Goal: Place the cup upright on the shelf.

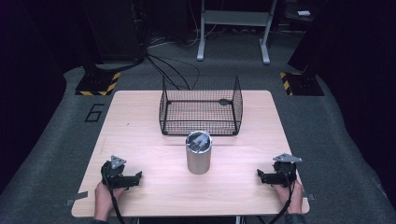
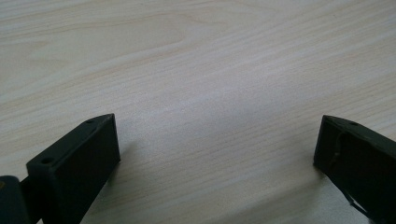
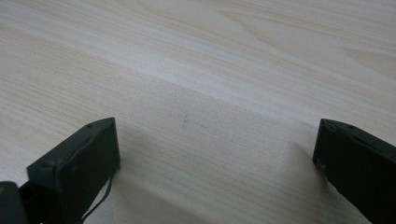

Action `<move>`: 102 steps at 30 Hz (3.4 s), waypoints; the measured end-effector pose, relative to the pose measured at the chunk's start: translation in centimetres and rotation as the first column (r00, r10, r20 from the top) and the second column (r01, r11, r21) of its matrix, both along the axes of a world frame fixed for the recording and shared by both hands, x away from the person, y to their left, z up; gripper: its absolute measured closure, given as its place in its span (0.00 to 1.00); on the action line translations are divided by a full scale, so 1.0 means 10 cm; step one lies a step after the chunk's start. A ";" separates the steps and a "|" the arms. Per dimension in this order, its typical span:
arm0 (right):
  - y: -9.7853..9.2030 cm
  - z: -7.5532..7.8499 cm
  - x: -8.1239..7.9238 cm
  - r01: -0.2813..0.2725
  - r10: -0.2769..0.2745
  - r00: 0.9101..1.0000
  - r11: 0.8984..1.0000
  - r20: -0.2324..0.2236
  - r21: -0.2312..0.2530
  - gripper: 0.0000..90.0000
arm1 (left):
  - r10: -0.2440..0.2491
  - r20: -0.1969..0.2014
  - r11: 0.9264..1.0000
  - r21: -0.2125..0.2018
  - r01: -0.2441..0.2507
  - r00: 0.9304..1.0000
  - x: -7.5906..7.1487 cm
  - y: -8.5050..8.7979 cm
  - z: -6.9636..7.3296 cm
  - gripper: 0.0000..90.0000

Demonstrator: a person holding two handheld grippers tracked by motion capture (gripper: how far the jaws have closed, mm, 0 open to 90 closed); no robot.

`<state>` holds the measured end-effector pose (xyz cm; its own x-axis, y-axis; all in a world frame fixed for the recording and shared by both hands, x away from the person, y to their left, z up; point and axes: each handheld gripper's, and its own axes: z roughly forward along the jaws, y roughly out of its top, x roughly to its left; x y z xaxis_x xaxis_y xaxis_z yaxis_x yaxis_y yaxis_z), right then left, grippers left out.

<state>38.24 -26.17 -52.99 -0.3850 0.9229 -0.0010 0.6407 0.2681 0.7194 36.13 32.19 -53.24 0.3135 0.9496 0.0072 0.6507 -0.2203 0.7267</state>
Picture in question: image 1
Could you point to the grey tape strip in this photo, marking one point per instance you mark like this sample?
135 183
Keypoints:
310 196
77 198

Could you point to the white metal desk frame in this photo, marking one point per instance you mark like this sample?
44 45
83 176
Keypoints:
236 18

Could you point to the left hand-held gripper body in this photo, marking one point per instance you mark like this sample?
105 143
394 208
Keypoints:
112 174

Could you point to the silver metal can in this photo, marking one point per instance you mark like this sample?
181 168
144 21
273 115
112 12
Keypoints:
198 154

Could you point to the black stand with striped base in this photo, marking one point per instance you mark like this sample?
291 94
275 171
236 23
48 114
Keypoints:
300 84
98 84

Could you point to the person's right hand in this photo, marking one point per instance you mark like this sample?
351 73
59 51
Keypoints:
291 199

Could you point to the small white box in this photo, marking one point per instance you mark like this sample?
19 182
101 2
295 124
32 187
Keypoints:
304 13

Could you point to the black tape floor marking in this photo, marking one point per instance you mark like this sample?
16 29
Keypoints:
94 112

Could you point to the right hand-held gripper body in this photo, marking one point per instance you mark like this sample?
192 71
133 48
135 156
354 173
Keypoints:
285 174

